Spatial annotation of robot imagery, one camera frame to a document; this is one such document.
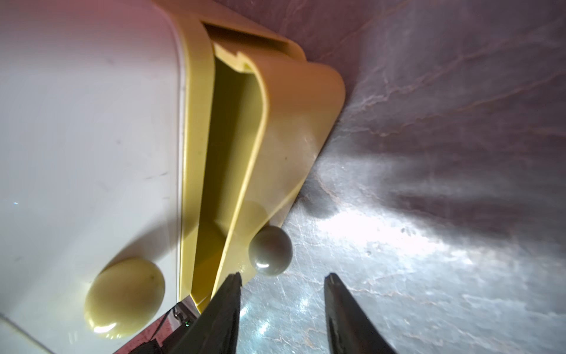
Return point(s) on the white drawer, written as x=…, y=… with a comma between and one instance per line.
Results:
x=90, y=117

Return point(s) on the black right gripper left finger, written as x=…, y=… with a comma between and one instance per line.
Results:
x=216, y=329

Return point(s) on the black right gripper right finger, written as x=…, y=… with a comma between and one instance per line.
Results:
x=349, y=330

